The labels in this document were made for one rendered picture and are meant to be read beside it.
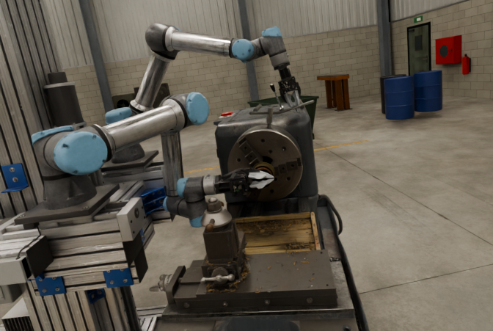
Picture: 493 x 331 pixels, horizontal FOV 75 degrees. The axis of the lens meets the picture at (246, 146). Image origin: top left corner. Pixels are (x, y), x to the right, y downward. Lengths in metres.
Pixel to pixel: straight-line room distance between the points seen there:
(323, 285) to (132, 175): 1.01
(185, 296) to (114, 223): 0.33
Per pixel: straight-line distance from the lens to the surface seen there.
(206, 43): 1.33
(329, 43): 12.21
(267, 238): 1.22
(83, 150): 0.96
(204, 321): 0.90
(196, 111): 1.16
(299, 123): 1.48
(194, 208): 1.25
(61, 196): 1.11
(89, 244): 1.14
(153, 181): 1.53
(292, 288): 0.83
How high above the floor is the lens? 1.47
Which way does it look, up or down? 13 degrees down
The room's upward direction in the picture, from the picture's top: 8 degrees counter-clockwise
